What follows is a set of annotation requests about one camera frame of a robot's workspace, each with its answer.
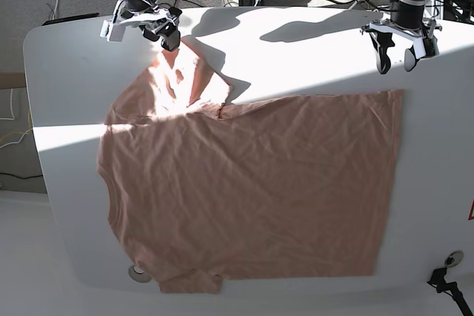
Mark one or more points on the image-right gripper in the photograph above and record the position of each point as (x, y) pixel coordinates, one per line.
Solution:
(407, 20)

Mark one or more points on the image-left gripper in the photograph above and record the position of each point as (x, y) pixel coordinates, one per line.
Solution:
(155, 19)

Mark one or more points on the salmon pink T-shirt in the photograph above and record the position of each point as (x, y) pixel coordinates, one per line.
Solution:
(201, 191)

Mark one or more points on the red warning sticker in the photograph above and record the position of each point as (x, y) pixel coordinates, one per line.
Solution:
(471, 214)

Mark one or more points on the right round table grommet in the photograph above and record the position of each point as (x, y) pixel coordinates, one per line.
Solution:
(454, 259)

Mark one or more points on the round metal table grommet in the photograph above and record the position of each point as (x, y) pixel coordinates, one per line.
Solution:
(138, 275)

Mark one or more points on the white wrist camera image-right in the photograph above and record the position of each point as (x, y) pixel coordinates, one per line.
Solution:
(426, 47)

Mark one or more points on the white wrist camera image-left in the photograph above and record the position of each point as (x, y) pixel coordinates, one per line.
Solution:
(113, 32)

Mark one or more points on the black clamp with cable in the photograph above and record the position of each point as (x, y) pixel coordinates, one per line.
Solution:
(438, 282)

